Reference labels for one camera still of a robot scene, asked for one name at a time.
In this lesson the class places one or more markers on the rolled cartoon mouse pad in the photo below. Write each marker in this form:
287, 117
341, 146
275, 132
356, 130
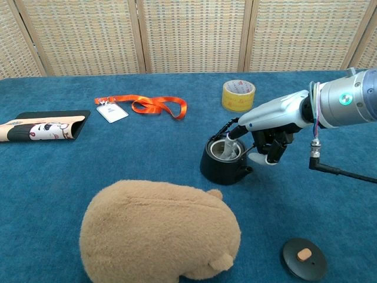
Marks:
44, 129

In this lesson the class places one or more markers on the woven folding screen panel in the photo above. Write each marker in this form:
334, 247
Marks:
303, 35
11, 50
369, 50
85, 38
194, 35

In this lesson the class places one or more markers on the tea bag with green tag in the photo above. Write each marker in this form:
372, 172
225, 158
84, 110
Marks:
229, 153

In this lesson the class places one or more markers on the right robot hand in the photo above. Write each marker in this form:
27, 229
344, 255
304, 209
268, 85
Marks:
274, 113

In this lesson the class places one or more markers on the white ID badge holder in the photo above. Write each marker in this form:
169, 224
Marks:
113, 113

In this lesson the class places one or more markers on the black teapot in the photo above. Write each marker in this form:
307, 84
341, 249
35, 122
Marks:
221, 172

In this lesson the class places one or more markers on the blue carpet table cover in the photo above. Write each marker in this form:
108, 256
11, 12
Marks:
147, 153

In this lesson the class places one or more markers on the brown plush capybara toy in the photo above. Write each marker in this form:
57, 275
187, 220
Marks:
159, 233

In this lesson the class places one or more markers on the yellow packing tape roll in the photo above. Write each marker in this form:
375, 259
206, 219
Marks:
235, 101

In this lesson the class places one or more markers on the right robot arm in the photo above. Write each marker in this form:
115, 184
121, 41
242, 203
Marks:
347, 100

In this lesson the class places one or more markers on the black teapot lid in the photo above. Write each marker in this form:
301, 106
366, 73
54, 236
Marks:
294, 259

